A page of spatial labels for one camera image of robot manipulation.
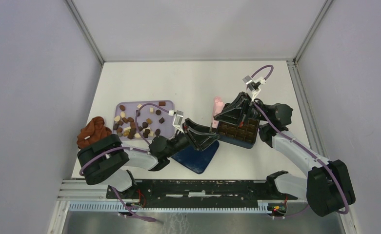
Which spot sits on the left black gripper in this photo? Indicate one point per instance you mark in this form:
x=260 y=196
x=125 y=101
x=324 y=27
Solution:
x=200 y=128

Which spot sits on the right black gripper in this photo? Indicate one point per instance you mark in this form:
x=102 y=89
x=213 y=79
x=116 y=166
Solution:
x=238 y=111

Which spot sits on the pink tongs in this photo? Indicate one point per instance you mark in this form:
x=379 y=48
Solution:
x=217 y=109

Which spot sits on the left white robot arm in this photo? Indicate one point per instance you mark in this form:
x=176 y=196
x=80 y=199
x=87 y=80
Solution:
x=102 y=162

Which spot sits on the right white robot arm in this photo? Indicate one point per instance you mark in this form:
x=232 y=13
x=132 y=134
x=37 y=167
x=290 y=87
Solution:
x=327 y=187

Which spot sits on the blue tin chocolate box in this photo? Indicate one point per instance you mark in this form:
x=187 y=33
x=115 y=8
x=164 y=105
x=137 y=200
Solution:
x=244 y=136

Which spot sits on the purple chocolate tray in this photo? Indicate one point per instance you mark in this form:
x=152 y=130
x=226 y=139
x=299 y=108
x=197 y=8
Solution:
x=132 y=118

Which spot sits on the blue tin lid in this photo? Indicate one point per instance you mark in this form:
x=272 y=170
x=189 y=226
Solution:
x=196 y=161

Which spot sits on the brown crumpled cloth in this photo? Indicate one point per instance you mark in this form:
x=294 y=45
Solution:
x=94 y=131

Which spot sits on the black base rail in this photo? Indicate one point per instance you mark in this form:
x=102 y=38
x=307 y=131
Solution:
x=157 y=193

